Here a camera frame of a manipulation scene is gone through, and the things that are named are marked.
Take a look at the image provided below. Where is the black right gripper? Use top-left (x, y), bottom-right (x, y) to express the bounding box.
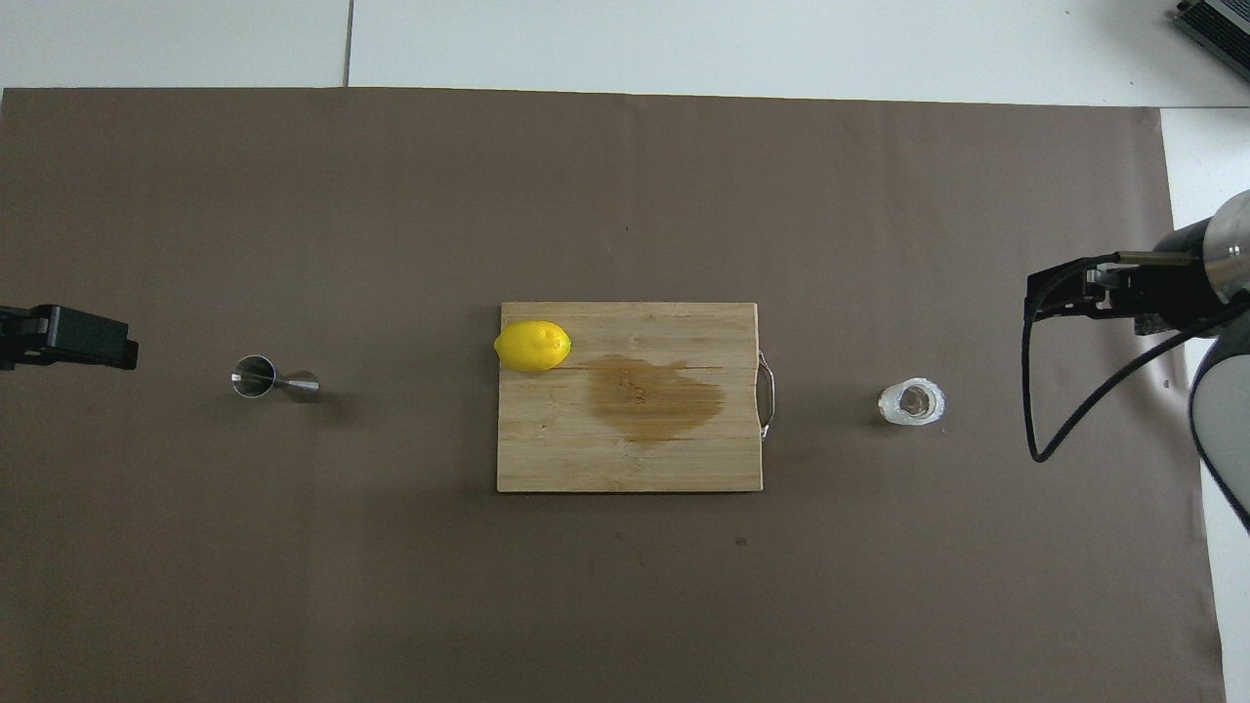
top-left (1025, 256), bottom-right (1222, 333)

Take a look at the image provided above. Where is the steel double jigger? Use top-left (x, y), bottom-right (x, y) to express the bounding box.
top-left (231, 354), bottom-right (320, 402)

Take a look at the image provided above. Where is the clear textured glass cup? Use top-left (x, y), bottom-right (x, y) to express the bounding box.
top-left (877, 377), bottom-right (946, 429)

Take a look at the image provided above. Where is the brown paper table mat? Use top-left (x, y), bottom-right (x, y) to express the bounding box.
top-left (0, 86), bottom-right (1227, 703)

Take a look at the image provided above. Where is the grey ribbed metal device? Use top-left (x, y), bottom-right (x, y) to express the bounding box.
top-left (1172, 0), bottom-right (1250, 57)

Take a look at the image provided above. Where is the yellow lemon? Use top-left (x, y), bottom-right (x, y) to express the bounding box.
top-left (493, 319), bottom-right (573, 373)

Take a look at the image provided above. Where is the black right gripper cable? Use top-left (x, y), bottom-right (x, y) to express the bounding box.
top-left (1021, 256), bottom-right (1250, 464)

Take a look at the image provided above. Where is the wooden cutting board, metal handle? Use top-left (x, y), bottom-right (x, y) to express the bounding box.
top-left (496, 301), bottom-right (778, 494)

